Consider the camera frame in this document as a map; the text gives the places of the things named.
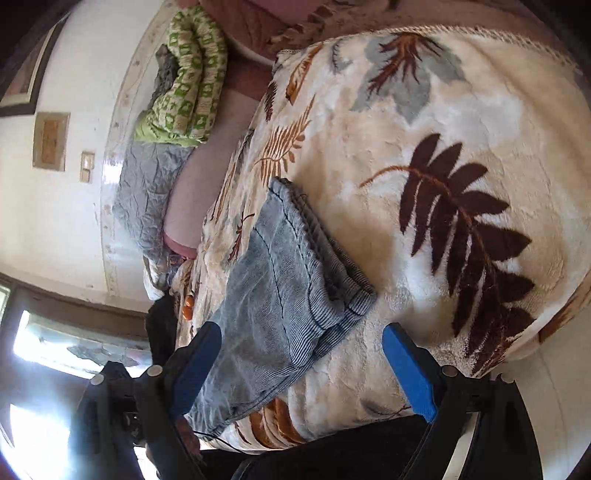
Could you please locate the green patterned blanket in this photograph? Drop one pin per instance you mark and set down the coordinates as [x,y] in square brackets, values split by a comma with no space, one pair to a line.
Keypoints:
[194,87]

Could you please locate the small grey cloth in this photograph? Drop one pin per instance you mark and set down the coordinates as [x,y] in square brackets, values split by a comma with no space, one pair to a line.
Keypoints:
[166,71]

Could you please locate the grey quilted pillow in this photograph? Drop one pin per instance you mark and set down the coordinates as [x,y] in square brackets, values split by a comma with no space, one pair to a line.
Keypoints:
[147,194]

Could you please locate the pink bed sheet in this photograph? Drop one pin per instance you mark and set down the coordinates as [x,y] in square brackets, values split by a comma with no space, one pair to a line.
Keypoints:
[198,184]

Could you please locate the wall switch plate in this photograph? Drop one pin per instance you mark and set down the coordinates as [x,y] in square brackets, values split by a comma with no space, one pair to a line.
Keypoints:
[87,166]

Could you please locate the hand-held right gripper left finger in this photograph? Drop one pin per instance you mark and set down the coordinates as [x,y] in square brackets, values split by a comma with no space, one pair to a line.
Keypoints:
[198,364]

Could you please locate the blue denim pants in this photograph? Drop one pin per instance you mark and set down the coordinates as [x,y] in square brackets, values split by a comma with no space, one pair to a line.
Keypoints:
[286,286]

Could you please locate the large tangerine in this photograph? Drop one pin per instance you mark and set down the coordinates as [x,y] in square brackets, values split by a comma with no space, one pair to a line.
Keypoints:
[186,314]

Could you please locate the window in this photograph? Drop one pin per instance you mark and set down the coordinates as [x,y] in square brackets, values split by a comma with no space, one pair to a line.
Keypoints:
[41,341]

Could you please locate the black cloth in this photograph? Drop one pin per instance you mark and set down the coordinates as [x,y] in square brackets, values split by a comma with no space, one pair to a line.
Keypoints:
[161,323]

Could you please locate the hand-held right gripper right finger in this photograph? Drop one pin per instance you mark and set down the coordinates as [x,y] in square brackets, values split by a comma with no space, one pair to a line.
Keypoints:
[411,374]

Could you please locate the leaf print fleece blanket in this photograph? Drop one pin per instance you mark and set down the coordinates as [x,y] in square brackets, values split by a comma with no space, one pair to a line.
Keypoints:
[369,161]

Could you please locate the dark framed wall picture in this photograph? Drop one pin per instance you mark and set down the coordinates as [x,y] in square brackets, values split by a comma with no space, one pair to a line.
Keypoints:
[32,69]

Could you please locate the square wall panel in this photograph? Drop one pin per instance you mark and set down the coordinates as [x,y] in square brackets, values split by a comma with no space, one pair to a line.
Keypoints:
[51,141]

